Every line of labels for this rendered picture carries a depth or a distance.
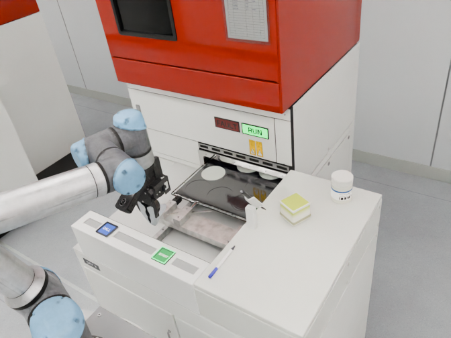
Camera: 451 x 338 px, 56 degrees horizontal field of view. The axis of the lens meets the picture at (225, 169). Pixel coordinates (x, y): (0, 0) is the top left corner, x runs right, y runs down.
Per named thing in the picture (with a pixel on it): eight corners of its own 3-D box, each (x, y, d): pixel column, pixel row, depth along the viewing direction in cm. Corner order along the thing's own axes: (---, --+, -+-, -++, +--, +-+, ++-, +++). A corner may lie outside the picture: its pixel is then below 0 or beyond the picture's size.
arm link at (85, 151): (83, 157, 95) (127, 137, 100) (64, 139, 102) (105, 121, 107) (93, 185, 99) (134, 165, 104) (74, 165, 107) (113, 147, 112)
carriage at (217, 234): (170, 210, 169) (169, 204, 167) (249, 240, 150) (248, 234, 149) (158, 222, 164) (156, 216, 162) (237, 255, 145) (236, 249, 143)
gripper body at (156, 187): (172, 192, 123) (164, 157, 116) (152, 209, 117) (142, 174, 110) (152, 185, 127) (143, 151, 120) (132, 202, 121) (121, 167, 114)
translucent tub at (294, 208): (296, 206, 145) (296, 190, 141) (311, 218, 139) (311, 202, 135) (279, 216, 142) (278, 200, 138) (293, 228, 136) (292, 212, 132)
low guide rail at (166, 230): (219, 179, 187) (217, 174, 185) (222, 180, 186) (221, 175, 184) (141, 255, 155) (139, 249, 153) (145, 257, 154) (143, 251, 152)
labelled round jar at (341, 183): (335, 189, 150) (335, 167, 144) (354, 194, 146) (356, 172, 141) (327, 200, 145) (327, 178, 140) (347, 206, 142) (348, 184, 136)
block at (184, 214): (186, 210, 163) (185, 204, 161) (194, 213, 161) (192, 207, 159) (173, 223, 158) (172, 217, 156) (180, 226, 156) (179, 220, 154)
